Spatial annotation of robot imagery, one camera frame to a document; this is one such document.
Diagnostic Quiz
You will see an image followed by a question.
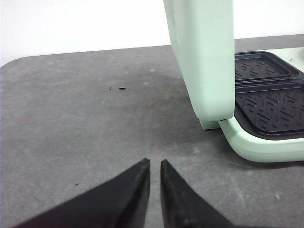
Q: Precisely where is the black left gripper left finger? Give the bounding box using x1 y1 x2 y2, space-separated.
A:
18 158 150 228

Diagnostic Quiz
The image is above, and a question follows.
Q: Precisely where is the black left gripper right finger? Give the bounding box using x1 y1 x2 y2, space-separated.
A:
161 160 234 228

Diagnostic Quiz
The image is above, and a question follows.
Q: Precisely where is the mint green sandwich maker lid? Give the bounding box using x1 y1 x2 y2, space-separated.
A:
163 0 235 122

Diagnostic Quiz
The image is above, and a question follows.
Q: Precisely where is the mint green breakfast maker base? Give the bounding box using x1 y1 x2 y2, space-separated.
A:
199 46 304 163

